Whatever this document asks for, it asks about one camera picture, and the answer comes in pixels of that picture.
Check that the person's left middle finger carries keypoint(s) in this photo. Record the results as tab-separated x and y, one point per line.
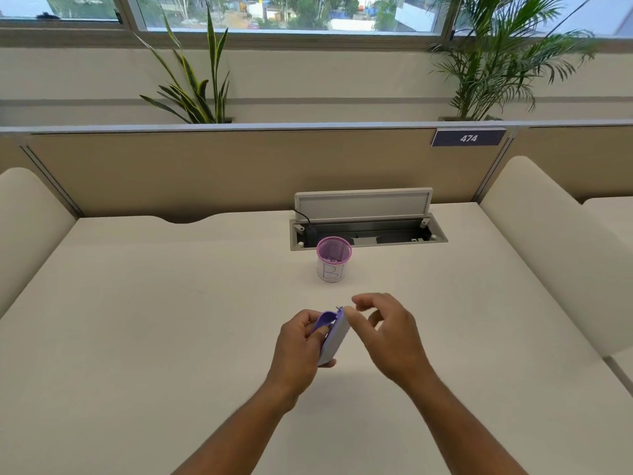
327	363

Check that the beige desk partition panel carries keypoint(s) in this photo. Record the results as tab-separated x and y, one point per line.
257	165

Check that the purple stapler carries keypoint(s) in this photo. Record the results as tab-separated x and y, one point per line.
332	338

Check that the window frame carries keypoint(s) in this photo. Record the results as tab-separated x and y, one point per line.
277	22

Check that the person's right middle finger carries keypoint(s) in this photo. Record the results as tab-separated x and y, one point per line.
375	319

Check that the person's right forearm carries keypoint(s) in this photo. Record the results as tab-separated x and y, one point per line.
460	430

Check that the person's left thumb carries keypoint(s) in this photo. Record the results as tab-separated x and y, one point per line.
310	317

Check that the person's left hand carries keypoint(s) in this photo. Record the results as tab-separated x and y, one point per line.
292	354

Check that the pink mesh pen cup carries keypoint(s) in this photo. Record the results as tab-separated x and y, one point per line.
334	259

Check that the dark blue number sign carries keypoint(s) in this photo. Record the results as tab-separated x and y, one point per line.
468	137

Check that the cream side divider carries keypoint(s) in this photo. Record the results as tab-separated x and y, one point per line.
559	252
29	227

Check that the palm plant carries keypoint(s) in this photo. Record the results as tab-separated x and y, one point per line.
499	49

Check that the person's left forearm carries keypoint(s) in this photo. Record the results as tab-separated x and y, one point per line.
232	435

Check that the person's right thumb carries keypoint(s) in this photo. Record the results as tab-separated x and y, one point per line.
355	325

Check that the person's right hand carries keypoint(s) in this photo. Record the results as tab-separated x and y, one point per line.
395	341

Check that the snake plant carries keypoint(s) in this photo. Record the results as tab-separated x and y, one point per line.
194	76

